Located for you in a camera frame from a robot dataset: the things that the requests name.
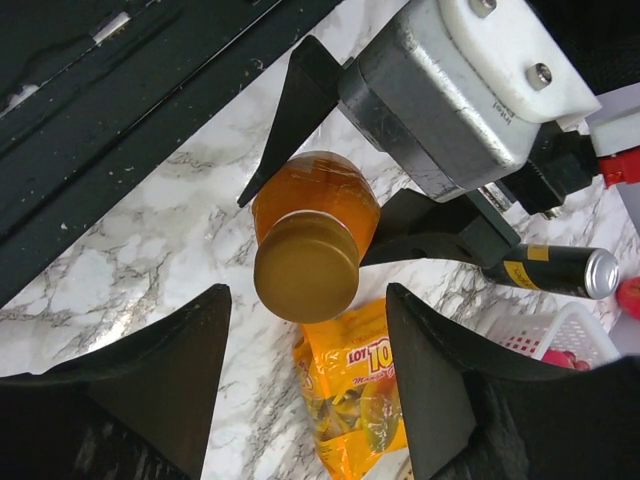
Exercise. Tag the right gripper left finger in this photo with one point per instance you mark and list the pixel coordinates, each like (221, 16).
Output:
(138, 408)

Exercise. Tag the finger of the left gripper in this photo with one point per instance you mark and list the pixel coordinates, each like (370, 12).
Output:
(309, 95)
(412, 226)

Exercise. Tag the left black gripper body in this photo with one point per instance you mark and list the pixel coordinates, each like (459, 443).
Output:
(489, 236)

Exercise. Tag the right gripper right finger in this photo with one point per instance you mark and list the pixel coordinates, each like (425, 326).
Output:
(476, 410)

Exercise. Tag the orange juice bottle back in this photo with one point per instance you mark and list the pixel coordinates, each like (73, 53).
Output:
(319, 181)

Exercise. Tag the brown bottle cap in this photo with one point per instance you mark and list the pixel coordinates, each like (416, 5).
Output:
(306, 269)

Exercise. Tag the black spray can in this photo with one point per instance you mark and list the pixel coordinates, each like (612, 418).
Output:
(591, 273)

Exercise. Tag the red grape bunch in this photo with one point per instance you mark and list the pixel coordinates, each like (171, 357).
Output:
(565, 359)

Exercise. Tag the white plastic basket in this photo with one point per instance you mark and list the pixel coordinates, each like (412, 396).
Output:
(572, 329)

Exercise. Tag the orange mango gummy bag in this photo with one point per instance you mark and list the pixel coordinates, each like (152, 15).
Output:
(349, 386)

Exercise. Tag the red apple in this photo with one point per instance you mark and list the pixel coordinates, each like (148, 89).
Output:
(628, 297)

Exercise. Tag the black base frame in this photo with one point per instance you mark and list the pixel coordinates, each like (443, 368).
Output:
(96, 94)

